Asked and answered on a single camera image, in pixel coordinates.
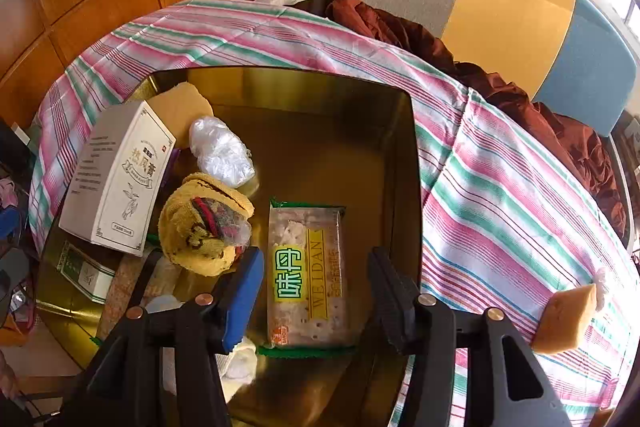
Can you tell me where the white sock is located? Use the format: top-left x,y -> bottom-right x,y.
215,336 -> 257,403

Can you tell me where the Weidan cracker packet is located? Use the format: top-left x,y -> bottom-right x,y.
258,199 -> 356,360

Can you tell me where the mustard yellow knitted sock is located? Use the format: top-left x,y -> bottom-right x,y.
158,172 -> 254,277

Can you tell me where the long cracker packet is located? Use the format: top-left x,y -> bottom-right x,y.
89,250 -> 181,348

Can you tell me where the green white small box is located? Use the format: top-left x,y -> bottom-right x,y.
56,241 -> 116,305

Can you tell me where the clear plastic bag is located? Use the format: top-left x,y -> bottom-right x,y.
189,116 -> 256,188

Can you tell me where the cream printed carton box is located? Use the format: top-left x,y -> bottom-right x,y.
58,101 -> 176,257

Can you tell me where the tall yellow sponge block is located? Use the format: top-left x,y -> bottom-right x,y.
146,82 -> 214,150

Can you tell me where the gold metal tin box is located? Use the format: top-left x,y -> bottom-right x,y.
46,67 -> 422,426

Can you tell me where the striped pink green tablecloth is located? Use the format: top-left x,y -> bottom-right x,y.
28,0 -> 639,426

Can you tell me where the yellow sponge wedge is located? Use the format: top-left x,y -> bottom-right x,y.
530,284 -> 597,355

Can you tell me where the rust red blanket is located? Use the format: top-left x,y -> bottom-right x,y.
326,0 -> 628,237

